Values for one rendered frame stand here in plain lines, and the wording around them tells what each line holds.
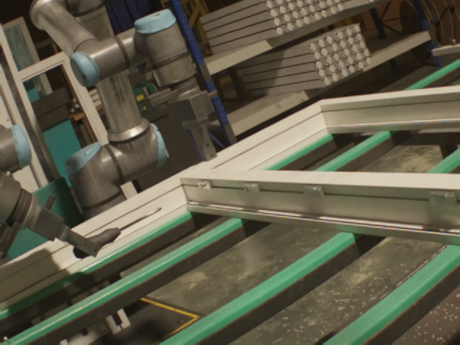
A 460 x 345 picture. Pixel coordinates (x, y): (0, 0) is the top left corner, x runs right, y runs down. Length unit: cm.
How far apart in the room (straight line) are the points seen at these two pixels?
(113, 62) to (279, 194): 59
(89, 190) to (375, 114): 107
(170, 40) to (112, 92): 73
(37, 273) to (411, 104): 87
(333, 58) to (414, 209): 480
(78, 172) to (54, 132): 289
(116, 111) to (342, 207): 131
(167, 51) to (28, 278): 58
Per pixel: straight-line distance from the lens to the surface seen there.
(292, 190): 115
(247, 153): 160
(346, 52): 574
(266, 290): 95
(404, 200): 94
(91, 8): 214
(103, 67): 160
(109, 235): 133
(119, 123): 226
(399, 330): 79
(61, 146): 514
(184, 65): 152
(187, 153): 523
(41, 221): 123
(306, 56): 557
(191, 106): 150
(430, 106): 143
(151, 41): 152
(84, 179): 227
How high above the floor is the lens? 123
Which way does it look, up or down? 12 degrees down
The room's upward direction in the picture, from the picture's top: 22 degrees counter-clockwise
